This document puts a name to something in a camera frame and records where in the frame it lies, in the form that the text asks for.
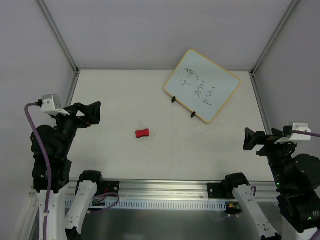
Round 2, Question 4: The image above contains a red bone-shaped eraser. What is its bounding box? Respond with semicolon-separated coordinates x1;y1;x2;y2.
135;128;150;139

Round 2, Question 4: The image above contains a yellow-framed whiteboard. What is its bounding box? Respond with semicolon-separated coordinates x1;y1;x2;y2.
163;49;241;123

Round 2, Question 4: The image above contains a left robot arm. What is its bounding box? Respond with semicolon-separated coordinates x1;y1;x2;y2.
25;101;104;240

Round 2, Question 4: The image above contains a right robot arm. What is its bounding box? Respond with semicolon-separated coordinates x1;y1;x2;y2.
220;123;320;240

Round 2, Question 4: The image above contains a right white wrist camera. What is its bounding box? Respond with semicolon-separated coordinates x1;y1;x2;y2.
275;122;311;144

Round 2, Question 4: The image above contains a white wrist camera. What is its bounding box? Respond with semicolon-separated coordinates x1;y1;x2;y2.
275;122;311;144
40;94;70;116

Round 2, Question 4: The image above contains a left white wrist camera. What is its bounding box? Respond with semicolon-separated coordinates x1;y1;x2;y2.
40;94;70;116

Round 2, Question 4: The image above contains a right aluminium frame post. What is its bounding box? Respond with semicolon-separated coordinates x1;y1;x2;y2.
249;0;300;133

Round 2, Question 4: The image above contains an aluminium frame post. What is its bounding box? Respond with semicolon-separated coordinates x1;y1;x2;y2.
249;0;300;133
35;0;80;106

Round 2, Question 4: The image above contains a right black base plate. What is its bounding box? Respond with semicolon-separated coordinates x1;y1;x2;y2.
206;182;235;200

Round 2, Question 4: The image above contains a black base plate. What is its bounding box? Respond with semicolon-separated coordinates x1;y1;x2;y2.
206;182;235;200
99;180;120;194

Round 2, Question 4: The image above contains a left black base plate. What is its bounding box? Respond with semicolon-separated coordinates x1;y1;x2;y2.
99;180;120;194

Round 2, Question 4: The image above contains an aluminium mounting rail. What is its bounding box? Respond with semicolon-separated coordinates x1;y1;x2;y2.
29;177;283;201

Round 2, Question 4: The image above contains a left aluminium frame post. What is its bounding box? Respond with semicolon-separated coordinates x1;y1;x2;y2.
35;0;80;106

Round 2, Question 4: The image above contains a white slotted cable duct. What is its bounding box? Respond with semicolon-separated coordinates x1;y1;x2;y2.
65;197;227;212

